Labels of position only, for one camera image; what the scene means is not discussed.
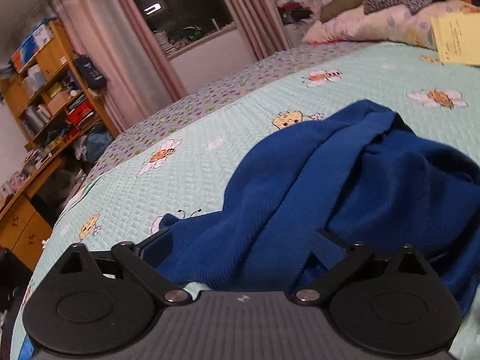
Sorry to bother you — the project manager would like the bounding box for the blue knit sweater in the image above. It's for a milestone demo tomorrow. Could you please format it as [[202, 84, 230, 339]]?
[[157, 100, 479, 311]]

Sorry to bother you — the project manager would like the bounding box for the wooden desk with drawers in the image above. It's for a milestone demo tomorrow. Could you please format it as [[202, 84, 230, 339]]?
[[0, 156, 65, 271]]

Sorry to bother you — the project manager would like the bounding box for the bee pattern quilted bedspread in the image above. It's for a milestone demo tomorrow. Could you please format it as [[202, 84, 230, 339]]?
[[12, 43, 479, 359]]

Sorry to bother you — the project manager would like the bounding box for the wooden bookshelf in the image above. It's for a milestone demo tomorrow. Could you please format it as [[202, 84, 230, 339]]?
[[1, 19, 119, 150]]

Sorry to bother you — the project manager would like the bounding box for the floral pink pillow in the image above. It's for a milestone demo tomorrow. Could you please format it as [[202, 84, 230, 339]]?
[[303, 0, 479, 50]]

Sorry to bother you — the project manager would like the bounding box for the yellow paper sheet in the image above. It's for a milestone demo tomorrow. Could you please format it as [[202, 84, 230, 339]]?
[[432, 11, 480, 67]]

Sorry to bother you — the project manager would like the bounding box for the pink curtain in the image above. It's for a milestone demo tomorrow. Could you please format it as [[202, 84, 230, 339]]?
[[49, 0, 186, 132]]

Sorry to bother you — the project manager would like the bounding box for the olive brown pillow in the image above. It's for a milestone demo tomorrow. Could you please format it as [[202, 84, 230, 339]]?
[[320, 0, 362, 23]]

